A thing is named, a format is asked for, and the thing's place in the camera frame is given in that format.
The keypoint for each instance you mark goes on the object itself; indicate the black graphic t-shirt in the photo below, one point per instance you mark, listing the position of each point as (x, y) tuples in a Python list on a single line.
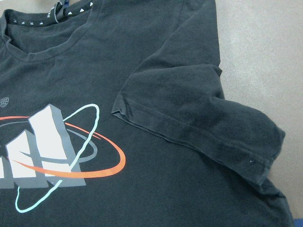
[(112, 114)]

